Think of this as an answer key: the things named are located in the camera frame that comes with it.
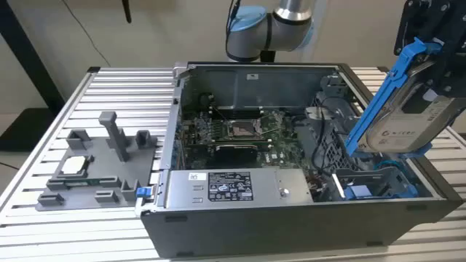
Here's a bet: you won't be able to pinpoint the perforated metal drive cage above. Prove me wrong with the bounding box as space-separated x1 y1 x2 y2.
302 91 367 175

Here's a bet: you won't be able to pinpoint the long black case cable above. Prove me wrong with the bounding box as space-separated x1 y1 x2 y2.
311 95 331 176

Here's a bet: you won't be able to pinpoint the black graphics card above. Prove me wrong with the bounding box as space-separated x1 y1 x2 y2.
214 144 261 168

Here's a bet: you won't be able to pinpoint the black stand pole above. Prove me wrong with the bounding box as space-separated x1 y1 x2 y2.
0 0 67 110

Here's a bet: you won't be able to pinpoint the black open PC case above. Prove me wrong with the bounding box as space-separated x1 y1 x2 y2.
134 61 465 259

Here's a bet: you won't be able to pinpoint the CPU socket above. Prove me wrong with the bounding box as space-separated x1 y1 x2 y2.
226 119 263 138

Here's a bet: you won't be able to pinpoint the grey parts rack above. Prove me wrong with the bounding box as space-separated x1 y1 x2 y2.
35 111 159 212

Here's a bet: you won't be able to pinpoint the blue disk data wire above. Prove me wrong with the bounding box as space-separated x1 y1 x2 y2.
374 160 402 176

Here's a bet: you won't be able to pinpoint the black stand base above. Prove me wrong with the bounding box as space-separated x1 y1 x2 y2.
0 108 56 152

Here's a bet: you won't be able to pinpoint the silver power supply unit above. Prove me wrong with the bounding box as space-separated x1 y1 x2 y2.
164 168 315 207

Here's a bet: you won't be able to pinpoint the green motherboard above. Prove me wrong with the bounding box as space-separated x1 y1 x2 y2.
180 109 313 170

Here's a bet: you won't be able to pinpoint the black RAM slot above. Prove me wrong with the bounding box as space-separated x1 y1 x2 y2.
210 106 265 116
212 138 273 145

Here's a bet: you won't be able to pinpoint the hard disk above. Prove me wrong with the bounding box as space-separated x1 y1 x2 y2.
343 37 461 159

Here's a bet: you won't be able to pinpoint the black cable at arm joint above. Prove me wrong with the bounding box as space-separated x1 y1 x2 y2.
226 0 243 55

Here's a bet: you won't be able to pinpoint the thin black wall cable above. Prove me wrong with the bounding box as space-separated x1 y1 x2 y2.
62 0 112 68

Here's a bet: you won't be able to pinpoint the black hanging rod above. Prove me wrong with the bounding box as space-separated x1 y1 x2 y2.
120 0 134 25

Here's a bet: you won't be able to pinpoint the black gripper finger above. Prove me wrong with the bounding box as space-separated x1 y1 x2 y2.
430 38 466 98

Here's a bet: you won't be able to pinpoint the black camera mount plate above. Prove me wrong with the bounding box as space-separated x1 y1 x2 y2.
394 0 421 57

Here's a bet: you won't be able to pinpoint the silver CPU chip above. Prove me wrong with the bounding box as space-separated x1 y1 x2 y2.
60 156 90 174

